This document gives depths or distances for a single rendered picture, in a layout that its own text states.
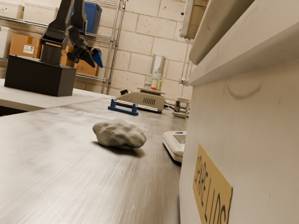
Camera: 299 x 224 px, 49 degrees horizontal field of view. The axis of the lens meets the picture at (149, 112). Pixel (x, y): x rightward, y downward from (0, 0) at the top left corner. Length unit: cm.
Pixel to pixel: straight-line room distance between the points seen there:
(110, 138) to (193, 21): 139
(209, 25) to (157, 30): 373
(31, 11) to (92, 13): 63
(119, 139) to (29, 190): 21
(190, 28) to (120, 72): 216
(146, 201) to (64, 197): 7
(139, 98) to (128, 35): 262
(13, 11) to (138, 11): 135
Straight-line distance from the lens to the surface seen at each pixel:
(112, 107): 106
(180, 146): 48
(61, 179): 31
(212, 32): 16
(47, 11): 370
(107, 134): 47
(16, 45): 377
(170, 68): 383
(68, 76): 128
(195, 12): 181
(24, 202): 25
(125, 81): 384
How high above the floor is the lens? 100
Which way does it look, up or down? 4 degrees down
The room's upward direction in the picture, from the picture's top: 11 degrees clockwise
